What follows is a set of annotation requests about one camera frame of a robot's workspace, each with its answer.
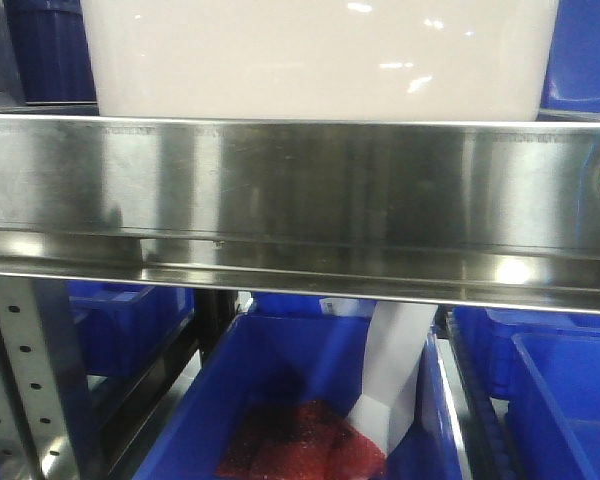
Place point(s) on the blue bin with red item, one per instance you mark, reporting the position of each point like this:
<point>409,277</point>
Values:
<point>278,360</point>

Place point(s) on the white paper bag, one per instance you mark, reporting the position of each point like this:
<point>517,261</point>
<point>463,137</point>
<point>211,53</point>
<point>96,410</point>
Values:
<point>397,333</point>

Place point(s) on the blue bin lower left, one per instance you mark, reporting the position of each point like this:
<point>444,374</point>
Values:
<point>121,325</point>

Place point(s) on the blue bin upper right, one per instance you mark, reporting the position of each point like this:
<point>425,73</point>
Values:
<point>572,81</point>

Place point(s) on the red sparkly cloth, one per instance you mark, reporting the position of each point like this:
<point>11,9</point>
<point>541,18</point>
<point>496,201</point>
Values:
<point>307,441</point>

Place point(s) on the perforated steel upright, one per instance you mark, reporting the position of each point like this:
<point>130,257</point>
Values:
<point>44,356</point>

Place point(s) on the blue bin lower right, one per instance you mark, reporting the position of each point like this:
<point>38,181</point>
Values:
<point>546,366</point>

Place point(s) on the dark blue ribbed bin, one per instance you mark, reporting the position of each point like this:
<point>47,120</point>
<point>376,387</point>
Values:
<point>51,50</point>

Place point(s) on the steel shelf beam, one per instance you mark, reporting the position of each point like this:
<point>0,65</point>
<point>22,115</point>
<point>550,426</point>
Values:
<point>478,213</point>

